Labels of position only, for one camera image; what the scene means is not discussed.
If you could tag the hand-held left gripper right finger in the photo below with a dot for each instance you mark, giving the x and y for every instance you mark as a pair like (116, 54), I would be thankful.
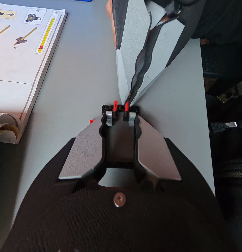
(156, 155)

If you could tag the red lego axle pin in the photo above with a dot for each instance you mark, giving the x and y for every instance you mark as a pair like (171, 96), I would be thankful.
(126, 106)

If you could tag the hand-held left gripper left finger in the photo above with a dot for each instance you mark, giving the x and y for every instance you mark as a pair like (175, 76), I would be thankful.
(83, 153)

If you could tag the person's right forearm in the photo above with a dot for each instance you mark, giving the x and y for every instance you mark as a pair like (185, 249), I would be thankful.
(221, 17)

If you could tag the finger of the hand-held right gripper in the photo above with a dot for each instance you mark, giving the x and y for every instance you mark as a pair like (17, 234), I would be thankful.
(166, 43)
(132, 39)

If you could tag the black backpack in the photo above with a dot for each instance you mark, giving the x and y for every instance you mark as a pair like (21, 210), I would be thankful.
(231, 196)

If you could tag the person's right hand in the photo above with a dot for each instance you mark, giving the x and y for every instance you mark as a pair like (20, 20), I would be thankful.
(110, 23)

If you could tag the black lego frame assembly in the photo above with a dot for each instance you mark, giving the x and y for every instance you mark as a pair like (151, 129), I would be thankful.
(108, 108)

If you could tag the lego instruction booklet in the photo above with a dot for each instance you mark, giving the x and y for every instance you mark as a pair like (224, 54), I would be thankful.
(18, 68)

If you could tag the black mesh office chair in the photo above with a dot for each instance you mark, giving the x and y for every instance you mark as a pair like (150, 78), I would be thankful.
(223, 59)

